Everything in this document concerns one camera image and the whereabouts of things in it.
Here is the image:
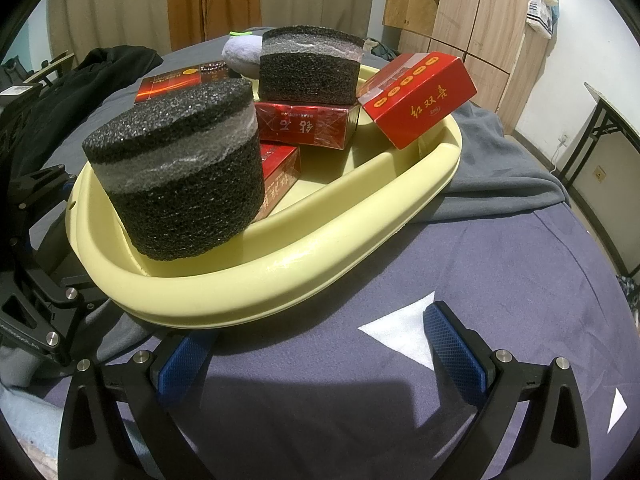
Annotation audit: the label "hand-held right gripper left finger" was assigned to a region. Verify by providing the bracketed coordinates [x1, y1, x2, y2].
[57, 332, 218, 480]

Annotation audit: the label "white and blue hanging bag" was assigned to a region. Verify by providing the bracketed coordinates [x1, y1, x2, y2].
[525, 0, 560, 40]

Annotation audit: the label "black folding table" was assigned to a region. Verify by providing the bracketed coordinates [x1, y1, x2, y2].
[565, 82, 640, 277]

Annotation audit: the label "wooden wardrobe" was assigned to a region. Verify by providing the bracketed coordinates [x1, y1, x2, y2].
[382, 0, 562, 135]

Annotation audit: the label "black case with white label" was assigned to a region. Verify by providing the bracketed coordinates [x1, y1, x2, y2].
[0, 82, 43, 111]

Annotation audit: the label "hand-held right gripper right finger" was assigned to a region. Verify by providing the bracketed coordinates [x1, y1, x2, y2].
[417, 301, 591, 480]

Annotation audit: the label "red cardboard box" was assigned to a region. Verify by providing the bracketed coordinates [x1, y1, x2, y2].
[254, 100, 362, 152]
[252, 141, 302, 223]

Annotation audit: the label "black jacket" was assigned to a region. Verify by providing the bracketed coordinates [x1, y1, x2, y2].
[0, 45, 165, 226]

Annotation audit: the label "dark green clothes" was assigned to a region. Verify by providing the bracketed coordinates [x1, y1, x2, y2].
[364, 36, 398, 66]

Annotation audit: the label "light blue cloth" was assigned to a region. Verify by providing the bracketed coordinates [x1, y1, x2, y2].
[0, 382, 68, 466]

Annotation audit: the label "grey blanket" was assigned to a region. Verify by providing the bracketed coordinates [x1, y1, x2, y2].
[0, 25, 571, 378]

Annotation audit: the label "dark red glossy box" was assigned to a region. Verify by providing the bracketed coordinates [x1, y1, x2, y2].
[135, 59, 262, 107]

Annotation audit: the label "beige board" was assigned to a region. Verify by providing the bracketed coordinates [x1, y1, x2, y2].
[40, 51, 75, 78]

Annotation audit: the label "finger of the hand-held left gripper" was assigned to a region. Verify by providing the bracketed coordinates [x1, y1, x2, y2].
[12, 255, 108, 318]
[9, 167, 77, 256]

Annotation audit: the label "black foam cylinder grey band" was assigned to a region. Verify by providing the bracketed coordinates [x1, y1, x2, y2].
[82, 77, 266, 262]
[257, 25, 366, 104]

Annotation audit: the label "purple plush with green stem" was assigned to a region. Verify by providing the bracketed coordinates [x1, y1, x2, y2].
[221, 29, 266, 79]

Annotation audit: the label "dark checked clothes pile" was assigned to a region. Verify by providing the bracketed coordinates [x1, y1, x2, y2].
[617, 274, 640, 331]

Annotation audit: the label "red box with gold dots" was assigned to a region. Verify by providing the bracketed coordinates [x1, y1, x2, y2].
[356, 51, 478, 151]

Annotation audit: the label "yellow oval plastic basin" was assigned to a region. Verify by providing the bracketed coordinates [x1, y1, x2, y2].
[65, 62, 463, 331]

